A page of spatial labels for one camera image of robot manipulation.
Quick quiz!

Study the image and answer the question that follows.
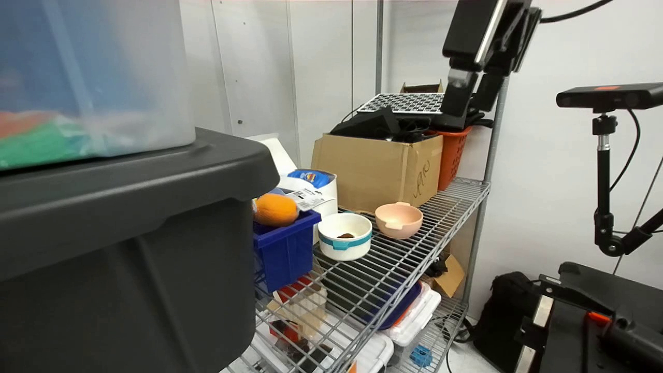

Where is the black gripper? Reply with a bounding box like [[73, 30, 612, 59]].
[[440, 0, 510, 115]]

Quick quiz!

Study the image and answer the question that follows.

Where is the orange round sponge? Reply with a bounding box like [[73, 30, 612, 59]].
[[252, 191, 303, 229]]

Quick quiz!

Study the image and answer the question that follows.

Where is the white bowl teal band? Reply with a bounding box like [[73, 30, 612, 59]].
[[314, 210, 374, 262]]

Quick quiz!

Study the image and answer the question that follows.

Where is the black white keyboard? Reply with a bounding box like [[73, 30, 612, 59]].
[[353, 90, 448, 118]]

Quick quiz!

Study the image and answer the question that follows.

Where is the orange plastic bin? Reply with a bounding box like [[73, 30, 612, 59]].
[[433, 125, 474, 193]]

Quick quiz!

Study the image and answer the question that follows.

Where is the brown paper bag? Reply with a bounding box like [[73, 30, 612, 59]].
[[310, 133, 446, 215]]

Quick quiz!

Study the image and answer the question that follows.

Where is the loose cardboard piece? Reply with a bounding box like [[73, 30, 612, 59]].
[[421, 252, 468, 299]]

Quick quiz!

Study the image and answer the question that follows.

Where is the dark blue flat case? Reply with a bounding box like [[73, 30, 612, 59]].
[[322, 257, 423, 327]]

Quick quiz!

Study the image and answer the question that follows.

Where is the black bag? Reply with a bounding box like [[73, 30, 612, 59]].
[[469, 268, 547, 354]]

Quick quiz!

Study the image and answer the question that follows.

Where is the white lidded container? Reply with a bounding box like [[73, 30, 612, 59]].
[[380, 281, 442, 347]]

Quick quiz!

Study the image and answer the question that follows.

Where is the black robot cart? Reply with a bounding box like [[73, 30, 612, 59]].
[[514, 259, 663, 373]]

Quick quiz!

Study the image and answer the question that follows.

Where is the blue plastic bin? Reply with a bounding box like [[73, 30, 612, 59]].
[[251, 206, 322, 294]]

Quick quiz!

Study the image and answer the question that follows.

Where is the small blue round part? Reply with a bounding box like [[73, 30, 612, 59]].
[[408, 342, 434, 368]]

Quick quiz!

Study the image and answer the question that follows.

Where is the clear plastic storage tote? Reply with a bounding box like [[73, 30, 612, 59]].
[[0, 0, 196, 173]]

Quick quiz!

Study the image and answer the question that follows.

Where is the dark grey storage tote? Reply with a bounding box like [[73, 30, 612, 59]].
[[0, 125, 281, 373]]

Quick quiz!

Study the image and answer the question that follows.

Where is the metal wire shelf rack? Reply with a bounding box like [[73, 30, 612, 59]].
[[219, 0, 524, 373]]

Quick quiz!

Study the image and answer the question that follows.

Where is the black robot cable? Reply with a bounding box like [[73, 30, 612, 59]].
[[498, 0, 614, 74]]

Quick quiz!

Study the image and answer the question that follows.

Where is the black stereo camera bar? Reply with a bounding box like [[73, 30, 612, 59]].
[[555, 80, 663, 112]]

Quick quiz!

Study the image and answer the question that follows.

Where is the pink bowl with handles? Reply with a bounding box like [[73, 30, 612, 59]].
[[373, 198, 425, 241]]

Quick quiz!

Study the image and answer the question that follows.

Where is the black camera stand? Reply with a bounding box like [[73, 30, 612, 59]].
[[587, 109, 663, 259]]

